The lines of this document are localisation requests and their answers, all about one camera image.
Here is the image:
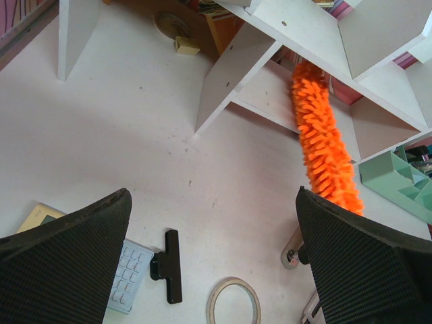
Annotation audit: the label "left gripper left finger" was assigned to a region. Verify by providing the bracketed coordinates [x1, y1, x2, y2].
[1, 188, 132, 323]

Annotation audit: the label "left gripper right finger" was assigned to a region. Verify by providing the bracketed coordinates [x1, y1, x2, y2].
[296, 187, 431, 323]

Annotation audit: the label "black silver pen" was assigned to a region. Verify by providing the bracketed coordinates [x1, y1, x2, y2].
[300, 291, 325, 324]

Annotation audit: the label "orange microfiber duster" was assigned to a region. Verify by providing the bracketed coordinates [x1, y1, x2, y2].
[292, 61, 364, 216]

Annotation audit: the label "wooden ring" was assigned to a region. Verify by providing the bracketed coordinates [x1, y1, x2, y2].
[205, 276, 262, 324]

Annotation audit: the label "white wooden bookshelf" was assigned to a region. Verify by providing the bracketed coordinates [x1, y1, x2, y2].
[57, 0, 432, 162]

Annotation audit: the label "black white stapler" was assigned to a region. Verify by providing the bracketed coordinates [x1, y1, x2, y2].
[281, 226, 310, 270]

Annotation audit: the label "mint green desk organizer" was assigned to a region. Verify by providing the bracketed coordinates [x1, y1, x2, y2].
[358, 145, 431, 224]

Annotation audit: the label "black T-shaped clip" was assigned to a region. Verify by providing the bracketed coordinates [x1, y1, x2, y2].
[150, 229, 183, 304]

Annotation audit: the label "yellow sticky notes under shelf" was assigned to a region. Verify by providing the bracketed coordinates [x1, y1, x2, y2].
[175, 36, 200, 55]

